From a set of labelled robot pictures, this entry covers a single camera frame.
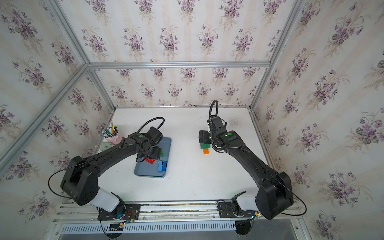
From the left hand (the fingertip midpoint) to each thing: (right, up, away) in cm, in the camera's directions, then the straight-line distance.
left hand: (154, 156), depth 86 cm
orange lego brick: (+31, +1, +9) cm, 32 cm away
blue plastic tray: (-7, -8, +2) cm, 11 cm away
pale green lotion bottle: (-32, +5, +3) cm, 32 cm away
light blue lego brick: (+3, -7, 0) cm, 7 cm away
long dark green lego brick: (+29, +4, +9) cm, 31 cm away
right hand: (+31, +12, -3) cm, 33 cm away
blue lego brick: (+5, -6, 0) cm, 8 cm away
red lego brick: (-4, -4, +4) cm, 7 cm away
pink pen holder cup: (-26, +9, +5) cm, 28 cm away
